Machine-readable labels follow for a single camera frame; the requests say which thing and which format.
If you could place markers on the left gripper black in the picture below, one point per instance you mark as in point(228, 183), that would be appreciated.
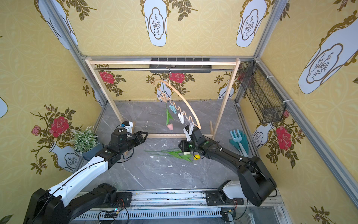
point(136, 137)

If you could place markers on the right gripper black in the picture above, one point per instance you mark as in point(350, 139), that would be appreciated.
point(192, 138)

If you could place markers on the curved wooden clip hanger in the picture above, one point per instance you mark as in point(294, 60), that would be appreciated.
point(177, 103)

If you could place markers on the pink artificial tulip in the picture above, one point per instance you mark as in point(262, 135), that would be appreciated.
point(169, 117)

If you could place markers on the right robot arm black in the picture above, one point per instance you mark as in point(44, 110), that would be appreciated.
point(255, 182)

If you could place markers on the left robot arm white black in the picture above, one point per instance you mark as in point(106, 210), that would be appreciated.
point(60, 204)

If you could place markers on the yellow artificial tulip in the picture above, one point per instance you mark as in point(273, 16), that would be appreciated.
point(181, 157)

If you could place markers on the white artificial tulip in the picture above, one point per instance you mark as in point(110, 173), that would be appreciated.
point(163, 151)

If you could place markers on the teal garden fork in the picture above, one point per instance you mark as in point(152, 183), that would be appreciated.
point(239, 141)

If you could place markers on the potted green plant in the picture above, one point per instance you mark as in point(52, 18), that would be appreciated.
point(86, 142)

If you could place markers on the metal rack rod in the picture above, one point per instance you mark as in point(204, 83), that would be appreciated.
point(163, 69)

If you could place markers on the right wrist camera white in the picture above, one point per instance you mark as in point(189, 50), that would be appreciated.
point(188, 130)

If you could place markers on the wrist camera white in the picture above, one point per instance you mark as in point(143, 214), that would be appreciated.
point(188, 130)
point(128, 125)

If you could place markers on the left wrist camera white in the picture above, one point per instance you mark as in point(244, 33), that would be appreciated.
point(128, 125)

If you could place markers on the metal base rail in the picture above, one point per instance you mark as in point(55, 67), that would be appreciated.
point(169, 203)

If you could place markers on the black wire mesh basket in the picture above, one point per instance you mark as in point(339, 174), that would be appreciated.
point(266, 101)

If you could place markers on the electronics board with wires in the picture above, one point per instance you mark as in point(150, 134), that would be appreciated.
point(111, 214)

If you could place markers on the wooden clothes rack frame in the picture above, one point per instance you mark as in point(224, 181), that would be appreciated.
point(119, 116)

